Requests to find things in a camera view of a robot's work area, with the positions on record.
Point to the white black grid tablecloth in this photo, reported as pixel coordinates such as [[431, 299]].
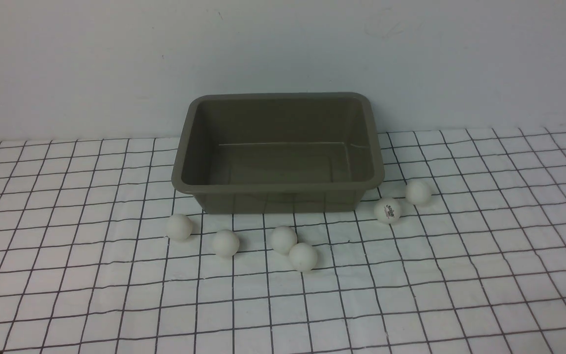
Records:
[[86, 266]]

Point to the olive green plastic bin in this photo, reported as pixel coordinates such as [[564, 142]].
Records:
[[265, 153]]

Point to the printed white ping-pong ball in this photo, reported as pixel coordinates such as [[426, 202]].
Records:
[[387, 210]]

